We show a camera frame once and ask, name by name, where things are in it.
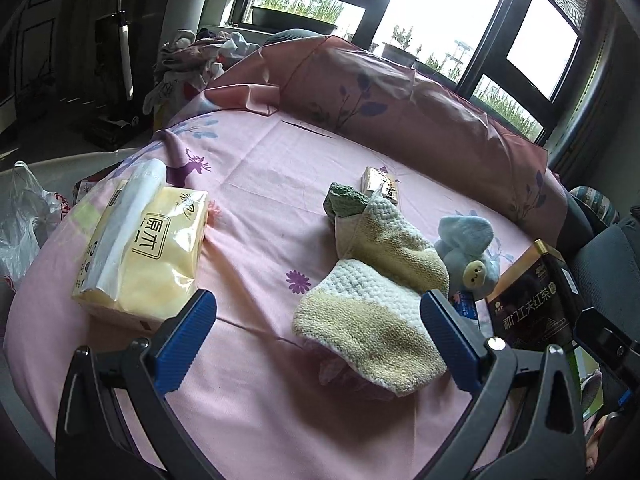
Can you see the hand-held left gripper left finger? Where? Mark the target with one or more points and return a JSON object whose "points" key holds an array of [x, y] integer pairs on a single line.
{"points": [[184, 345]]}

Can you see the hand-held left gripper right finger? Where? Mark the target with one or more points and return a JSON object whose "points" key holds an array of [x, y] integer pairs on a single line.
{"points": [[452, 345]]}

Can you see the blue floral tissue pack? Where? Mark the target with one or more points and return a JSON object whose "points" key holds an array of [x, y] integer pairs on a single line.
{"points": [[467, 310]]}

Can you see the black gold tea tin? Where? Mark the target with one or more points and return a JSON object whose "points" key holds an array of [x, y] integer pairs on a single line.
{"points": [[530, 310]]}

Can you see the cream yellow knitted sock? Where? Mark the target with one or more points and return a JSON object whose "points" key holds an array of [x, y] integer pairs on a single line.
{"points": [[360, 330], [400, 240]]}

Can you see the blue plush elephant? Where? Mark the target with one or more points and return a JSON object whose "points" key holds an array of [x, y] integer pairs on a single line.
{"points": [[465, 240]]}

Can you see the green knitted cloth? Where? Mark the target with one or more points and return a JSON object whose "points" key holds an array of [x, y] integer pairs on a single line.
{"points": [[345, 200]]}

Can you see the yellow tissue pack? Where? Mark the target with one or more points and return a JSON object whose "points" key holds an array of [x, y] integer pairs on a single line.
{"points": [[150, 260]]}

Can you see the pink printed bedsheet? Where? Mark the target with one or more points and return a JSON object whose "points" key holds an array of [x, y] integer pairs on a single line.
{"points": [[260, 170]]}

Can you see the white plastic bag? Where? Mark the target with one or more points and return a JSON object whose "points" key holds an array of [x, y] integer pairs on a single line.
{"points": [[20, 230]]}

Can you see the black bag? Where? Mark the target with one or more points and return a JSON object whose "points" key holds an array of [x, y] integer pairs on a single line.
{"points": [[112, 132]]}

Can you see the pink leaf-print pillow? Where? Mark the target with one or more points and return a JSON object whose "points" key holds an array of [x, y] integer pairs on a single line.
{"points": [[400, 105]]}

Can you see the pile of clothes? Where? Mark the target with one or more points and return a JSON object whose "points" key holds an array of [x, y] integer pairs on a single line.
{"points": [[185, 60]]}

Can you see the dark plant pot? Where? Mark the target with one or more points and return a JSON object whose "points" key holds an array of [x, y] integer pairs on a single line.
{"points": [[400, 52]]}

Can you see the dark panelled cabinet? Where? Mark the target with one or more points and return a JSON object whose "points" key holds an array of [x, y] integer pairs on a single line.
{"points": [[40, 35]]}

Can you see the long dark planter box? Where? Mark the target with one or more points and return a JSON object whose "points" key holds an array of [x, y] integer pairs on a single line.
{"points": [[295, 17]]}

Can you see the black window frame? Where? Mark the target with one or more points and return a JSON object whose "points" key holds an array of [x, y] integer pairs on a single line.
{"points": [[490, 35]]}

